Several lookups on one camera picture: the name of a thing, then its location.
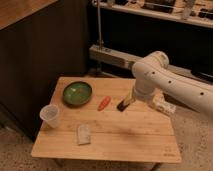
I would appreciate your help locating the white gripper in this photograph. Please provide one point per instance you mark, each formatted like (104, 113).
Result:
(144, 94)

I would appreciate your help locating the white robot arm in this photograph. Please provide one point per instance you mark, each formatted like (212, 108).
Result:
(152, 72)

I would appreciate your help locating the green ceramic bowl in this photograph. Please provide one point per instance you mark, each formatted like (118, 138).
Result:
(77, 93)

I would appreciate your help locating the clear plastic cup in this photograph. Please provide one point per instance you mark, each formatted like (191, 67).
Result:
(50, 115)

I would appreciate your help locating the black rectangular device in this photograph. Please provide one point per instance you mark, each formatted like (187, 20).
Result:
(122, 106)

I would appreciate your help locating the light wooden table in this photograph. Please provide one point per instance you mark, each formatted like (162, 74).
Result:
(138, 134)

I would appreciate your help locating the metal vertical pole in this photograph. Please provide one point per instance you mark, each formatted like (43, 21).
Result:
(100, 41)

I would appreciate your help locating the dark wooden cabinet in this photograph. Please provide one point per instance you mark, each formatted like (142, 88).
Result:
(34, 53)

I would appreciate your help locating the upper cluttered shelf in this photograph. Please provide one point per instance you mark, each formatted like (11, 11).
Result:
(193, 12)

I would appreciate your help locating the grey metal shelf rail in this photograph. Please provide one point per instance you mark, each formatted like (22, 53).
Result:
(126, 60)

